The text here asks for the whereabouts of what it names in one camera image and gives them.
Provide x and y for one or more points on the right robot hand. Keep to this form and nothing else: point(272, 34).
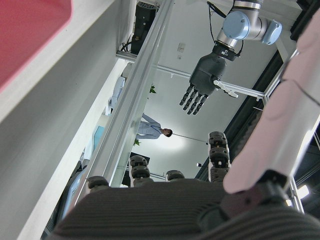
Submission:
point(162, 212)

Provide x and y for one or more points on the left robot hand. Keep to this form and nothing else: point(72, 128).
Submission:
point(206, 75)

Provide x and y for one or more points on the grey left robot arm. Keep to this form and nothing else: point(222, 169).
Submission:
point(236, 22)

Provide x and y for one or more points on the pink plastic box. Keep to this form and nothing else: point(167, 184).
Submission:
point(25, 30)

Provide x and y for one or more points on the green plant leaves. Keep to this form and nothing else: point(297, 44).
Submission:
point(152, 89)

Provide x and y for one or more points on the person in blue shirt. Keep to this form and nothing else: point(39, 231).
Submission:
point(150, 130)

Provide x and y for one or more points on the aluminium cell frame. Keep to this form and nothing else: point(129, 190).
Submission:
point(250, 90)

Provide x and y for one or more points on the aluminium conveyor rail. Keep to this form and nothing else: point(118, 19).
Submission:
point(135, 82)

